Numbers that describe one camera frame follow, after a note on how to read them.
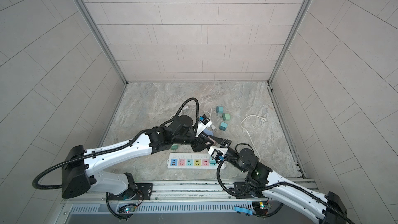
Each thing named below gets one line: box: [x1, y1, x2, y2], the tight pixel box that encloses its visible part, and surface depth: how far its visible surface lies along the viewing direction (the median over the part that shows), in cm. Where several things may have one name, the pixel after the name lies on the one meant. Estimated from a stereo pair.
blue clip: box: [233, 206, 254, 216], surface depth 67 cm
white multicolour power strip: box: [166, 152, 226, 170], surface depth 80 cm
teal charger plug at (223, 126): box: [219, 121, 228, 132], surface depth 93 cm
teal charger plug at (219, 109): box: [216, 105, 225, 114], surface depth 102 cm
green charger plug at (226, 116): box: [222, 113, 231, 121], surface depth 98 cm
